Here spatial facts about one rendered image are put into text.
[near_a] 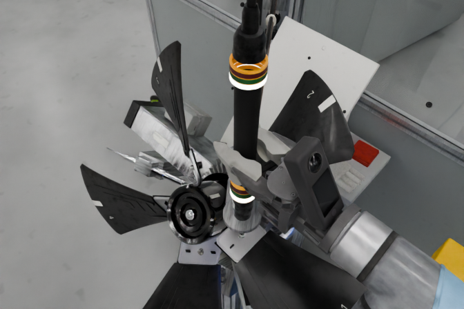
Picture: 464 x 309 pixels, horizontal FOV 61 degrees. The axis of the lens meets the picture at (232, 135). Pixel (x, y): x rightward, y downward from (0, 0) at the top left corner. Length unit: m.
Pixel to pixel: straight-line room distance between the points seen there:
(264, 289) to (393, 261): 0.35
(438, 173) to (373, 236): 0.94
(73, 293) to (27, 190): 0.70
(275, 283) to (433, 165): 0.79
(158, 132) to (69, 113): 1.80
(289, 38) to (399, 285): 0.66
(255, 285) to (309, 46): 0.55
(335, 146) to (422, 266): 0.24
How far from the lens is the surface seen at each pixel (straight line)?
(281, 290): 0.79
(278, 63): 1.00
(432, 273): 0.51
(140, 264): 2.11
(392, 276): 0.50
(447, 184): 1.44
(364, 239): 0.50
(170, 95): 0.86
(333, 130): 0.66
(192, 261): 0.89
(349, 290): 0.81
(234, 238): 0.81
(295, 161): 0.44
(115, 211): 1.04
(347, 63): 0.94
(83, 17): 3.65
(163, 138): 1.05
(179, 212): 0.81
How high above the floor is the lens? 1.93
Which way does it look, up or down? 51 degrees down
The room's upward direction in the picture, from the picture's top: straight up
